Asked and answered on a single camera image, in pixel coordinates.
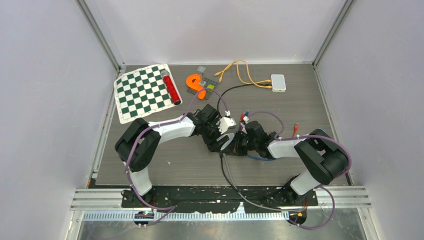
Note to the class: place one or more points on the white network switch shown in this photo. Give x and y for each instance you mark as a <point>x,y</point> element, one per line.
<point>225,140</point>
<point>278,83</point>

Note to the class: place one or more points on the grey lego tower piece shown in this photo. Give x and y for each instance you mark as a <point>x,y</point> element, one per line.
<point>201,69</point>

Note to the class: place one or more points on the black mounting base plate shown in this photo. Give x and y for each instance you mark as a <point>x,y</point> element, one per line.
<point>220,199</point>

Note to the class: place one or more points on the red toy microphone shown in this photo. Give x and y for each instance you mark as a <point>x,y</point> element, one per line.
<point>170,87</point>

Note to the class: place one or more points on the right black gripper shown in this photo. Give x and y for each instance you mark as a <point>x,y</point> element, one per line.
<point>237,149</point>

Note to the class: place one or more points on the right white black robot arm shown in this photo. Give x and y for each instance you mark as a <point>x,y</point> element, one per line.
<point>324,158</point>

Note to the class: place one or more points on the green white chessboard mat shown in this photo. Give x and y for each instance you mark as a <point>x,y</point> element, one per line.
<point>141,92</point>

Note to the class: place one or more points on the orange S-shaped toy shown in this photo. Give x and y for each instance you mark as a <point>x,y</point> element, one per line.
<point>193,82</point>

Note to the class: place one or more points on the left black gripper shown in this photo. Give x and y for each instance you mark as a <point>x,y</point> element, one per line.
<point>213,145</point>

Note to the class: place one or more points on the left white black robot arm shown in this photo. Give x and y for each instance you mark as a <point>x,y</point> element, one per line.
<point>137,146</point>

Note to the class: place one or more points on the grey lego baseplate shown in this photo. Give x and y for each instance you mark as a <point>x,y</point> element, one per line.
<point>209,91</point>

